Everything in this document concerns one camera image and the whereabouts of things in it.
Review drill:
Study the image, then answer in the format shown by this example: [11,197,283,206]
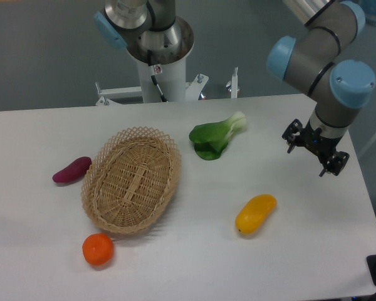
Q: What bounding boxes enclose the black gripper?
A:
[282,119,350,177]

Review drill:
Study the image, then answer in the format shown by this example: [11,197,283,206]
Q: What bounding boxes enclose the yellow mango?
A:
[235,194,277,235]

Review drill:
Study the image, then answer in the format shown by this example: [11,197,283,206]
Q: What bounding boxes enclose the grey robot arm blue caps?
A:
[94,1,376,175]

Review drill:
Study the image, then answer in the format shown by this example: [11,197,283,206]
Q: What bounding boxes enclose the green bok choy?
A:
[189,112,248,161]

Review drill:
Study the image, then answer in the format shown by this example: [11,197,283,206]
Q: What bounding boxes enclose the woven wicker basket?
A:
[81,127,181,235]

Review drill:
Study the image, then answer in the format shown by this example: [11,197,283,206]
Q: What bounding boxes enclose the purple sweet potato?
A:
[52,157,91,184]

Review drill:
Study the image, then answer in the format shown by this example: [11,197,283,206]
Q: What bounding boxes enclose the orange tangerine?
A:
[82,233,114,266]

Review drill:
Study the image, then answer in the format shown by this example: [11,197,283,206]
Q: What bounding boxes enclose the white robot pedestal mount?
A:
[95,58,241,106]

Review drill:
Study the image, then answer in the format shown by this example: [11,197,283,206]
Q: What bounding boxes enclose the black cable on pedestal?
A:
[147,49,169,103]

